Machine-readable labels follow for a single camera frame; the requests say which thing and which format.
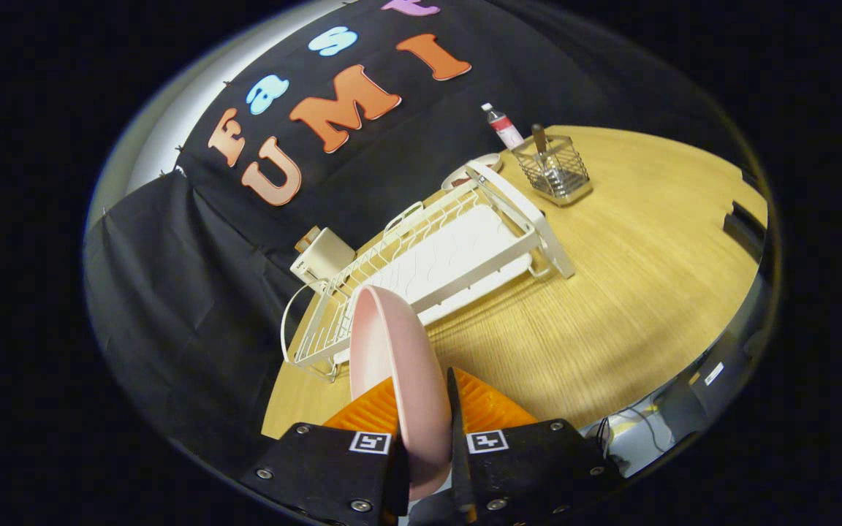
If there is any white toaster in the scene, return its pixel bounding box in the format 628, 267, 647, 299
290, 227, 357, 286

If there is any black backdrop cloth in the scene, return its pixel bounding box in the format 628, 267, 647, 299
85, 0, 721, 468

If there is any pink plate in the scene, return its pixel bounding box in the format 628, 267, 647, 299
349, 286, 453, 502

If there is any tangle of black cables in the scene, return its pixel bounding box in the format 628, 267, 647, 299
596, 408, 685, 468

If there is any clear bottle with red label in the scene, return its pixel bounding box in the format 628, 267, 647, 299
481, 102, 525, 150

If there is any metal wire basket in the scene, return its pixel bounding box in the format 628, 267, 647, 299
512, 134, 593, 207

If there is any brown-handled spoon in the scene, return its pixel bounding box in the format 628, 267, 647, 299
531, 123, 564, 194

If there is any white wire dish rack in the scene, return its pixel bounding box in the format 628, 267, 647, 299
281, 161, 577, 383

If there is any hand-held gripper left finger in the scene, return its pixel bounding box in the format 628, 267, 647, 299
240, 376, 411, 526

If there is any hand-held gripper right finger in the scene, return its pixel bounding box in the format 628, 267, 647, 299
447, 367, 623, 526

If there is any white round plate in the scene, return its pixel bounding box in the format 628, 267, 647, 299
441, 153, 504, 191

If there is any white divided sauce dish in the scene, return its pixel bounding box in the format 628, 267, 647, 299
384, 201, 424, 235

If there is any black table clamp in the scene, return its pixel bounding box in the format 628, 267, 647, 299
723, 201, 767, 258

